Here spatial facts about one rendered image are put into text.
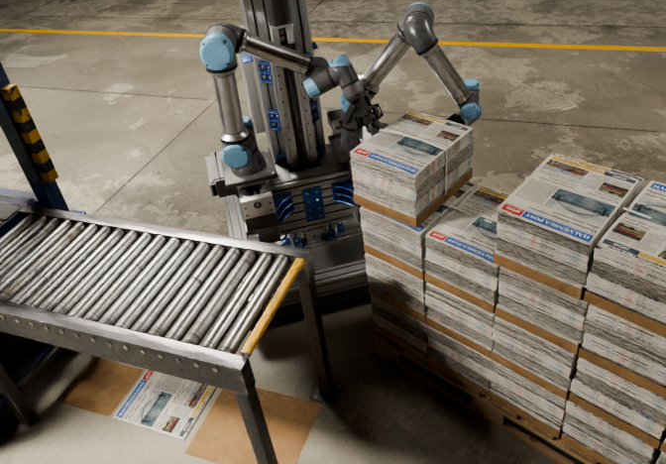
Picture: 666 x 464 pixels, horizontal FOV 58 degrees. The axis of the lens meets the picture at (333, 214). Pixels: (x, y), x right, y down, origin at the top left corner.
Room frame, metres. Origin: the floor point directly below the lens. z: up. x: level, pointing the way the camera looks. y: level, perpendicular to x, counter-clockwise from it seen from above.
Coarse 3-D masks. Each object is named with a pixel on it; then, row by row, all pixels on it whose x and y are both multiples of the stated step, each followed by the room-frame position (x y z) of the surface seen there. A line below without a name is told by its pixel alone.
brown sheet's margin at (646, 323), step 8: (584, 296) 1.19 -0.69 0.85; (592, 296) 1.18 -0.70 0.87; (592, 304) 1.17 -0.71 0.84; (600, 304) 1.16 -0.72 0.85; (608, 304) 1.14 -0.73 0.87; (616, 304) 1.12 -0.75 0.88; (616, 312) 1.12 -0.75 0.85; (624, 312) 1.11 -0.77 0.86; (632, 312) 1.09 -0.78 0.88; (632, 320) 1.09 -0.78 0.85; (640, 320) 1.07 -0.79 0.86; (648, 320) 1.06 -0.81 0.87; (648, 328) 1.06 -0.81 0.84; (656, 328) 1.04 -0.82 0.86; (664, 328) 1.03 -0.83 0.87; (664, 336) 1.03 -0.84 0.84
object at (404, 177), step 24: (360, 144) 1.87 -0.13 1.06; (384, 144) 1.85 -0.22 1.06; (408, 144) 1.84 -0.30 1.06; (360, 168) 1.80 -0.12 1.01; (384, 168) 1.72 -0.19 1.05; (408, 168) 1.68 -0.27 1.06; (432, 168) 1.70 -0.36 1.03; (360, 192) 1.82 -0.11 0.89; (384, 192) 1.74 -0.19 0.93; (408, 192) 1.66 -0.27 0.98; (432, 192) 1.71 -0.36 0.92
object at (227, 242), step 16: (32, 208) 2.16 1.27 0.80; (48, 208) 2.15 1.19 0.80; (96, 224) 1.98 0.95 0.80; (112, 224) 1.96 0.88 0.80; (128, 224) 1.95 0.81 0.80; (144, 224) 1.93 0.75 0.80; (192, 240) 1.79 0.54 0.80; (208, 240) 1.78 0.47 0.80; (224, 240) 1.76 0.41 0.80; (240, 240) 1.75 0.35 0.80; (224, 256) 1.74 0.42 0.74; (288, 256) 1.62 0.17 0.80; (304, 256) 1.61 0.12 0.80; (304, 272) 1.60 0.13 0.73
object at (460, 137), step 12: (396, 120) 2.02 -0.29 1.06; (408, 120) 2.00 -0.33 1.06; (420, 120) 1.99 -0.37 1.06; (432, 120) 1.98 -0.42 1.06; (444, 120) 1.97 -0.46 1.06; (408, 132) 1.92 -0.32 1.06; (420, 132) 1.91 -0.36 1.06; (432, 132) 1.89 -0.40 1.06; (444, 132) 1.88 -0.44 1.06; (456, 132) 1.87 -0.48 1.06; (468, 132) 1.86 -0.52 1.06; (456, 144) 1.81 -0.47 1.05; (468, 144) 1.86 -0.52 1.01; (456, 156) 1.81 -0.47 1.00; (468, 156) 1.87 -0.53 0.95; (456, 168) 1.82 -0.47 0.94; (468, 168) 1.88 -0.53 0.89; (456, 180) 1.82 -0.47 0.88
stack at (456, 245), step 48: (480, 192) 1.80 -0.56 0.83; (384, 240) 1.74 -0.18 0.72; (432, 240) 1.58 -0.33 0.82; (480, 240) 1.53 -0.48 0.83; (384, 288) 1.75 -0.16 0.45; (432, 288) 1.58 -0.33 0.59; (480, 288) 1.44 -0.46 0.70; (528, 288) 1.32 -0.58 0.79; (384, 336) 1.78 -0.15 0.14; (432, 336) 1.58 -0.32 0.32; (480, 336) 1.43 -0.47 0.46; (528, 336) 1.30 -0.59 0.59; (576, 336) 1.19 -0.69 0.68; (624, 336) 1.10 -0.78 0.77; (432, 384) 1.58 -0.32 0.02; (480, 384) 1.42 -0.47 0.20; (528, 384) 1.28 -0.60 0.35; (576, 384) 1.17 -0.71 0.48; (624, 384) 1.07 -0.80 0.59; (576, 432) 1.15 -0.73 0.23; (624, 432) 1.04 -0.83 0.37
